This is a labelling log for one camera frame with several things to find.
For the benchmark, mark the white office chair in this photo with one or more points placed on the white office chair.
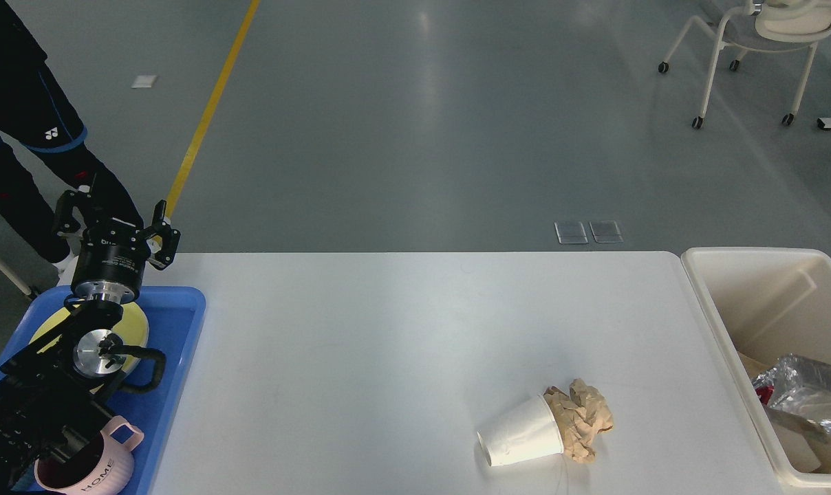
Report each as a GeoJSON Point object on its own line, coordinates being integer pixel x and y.
{"type": "Point", "coordinates": [770, 27]}

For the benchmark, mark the clear floor plate right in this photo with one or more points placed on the clear floor plate right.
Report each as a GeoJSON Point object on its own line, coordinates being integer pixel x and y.
{"type": "Point", "coordinates": [606, 232]}

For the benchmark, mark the silver foil bag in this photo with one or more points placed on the silver foil bag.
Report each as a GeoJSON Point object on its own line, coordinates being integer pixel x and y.
{"type": "Point", "coordinates": [802, 397]}

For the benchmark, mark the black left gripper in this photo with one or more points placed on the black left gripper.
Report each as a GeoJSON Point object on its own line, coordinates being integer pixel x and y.
{"type": "Point", "coordinates": [108, 269]}

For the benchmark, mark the clear floor plate left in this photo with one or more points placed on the clear floor plate left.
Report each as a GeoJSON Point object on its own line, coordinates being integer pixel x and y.
{"type": "Point", "coordinates": [571, 233]}

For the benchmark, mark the person in black jacket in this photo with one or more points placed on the person in black jacket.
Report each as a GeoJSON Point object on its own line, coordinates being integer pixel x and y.
{"type": "Point", "coordinates": [36, 112]}

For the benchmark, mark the white chair leg left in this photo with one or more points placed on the white chair leg left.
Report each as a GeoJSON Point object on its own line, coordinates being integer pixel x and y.
{"type": "Point", "coordinates": [28, 290]}

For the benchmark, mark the beige plastic bin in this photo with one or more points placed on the beige plastic bin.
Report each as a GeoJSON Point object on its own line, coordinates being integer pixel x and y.
{"type": "Point", "coordinates": [765, 303]}

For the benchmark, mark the crushed red soda can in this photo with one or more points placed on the crushed red soda can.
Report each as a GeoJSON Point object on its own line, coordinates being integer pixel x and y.
{"type": "Point", "coordinates": [765, 393]}

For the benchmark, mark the white paper cup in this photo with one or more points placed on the white paper cup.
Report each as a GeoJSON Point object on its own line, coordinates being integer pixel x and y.
{"type": "Point", "coordinates": [526, 432]}
{"type": "Point", "coordinates": [797, 449]}

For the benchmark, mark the yellow plastic plate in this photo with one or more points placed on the yellow plastic plate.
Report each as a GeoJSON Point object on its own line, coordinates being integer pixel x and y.
{"type": "Point", "coordinates": [133, 323]}

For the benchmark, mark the clear floor plate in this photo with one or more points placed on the clear floor plate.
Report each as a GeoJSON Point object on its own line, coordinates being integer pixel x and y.
{"type": "Point", "coordinates": [571, 233]}
{"type": "Point", "coordinates": [606, 232]}

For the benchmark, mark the brown paper sheet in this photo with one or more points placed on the brown paper sheet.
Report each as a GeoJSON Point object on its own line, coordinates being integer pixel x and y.
{"type": "Point", "coordinates": [753, 368]}

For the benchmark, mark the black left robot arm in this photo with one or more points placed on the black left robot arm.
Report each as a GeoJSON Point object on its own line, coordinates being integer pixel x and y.
{"type": "Point", "coordinates": [60, 425]}

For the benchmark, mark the pink HOME mug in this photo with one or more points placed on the pink HOME mug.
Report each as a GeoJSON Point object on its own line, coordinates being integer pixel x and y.
{"type": "Point", "coordinates": [104, 466]}

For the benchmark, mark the white floor marker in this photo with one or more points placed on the white floor marker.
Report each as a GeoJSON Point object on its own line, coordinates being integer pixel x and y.
{"type": "Point", "coordinates": [144, 81]}

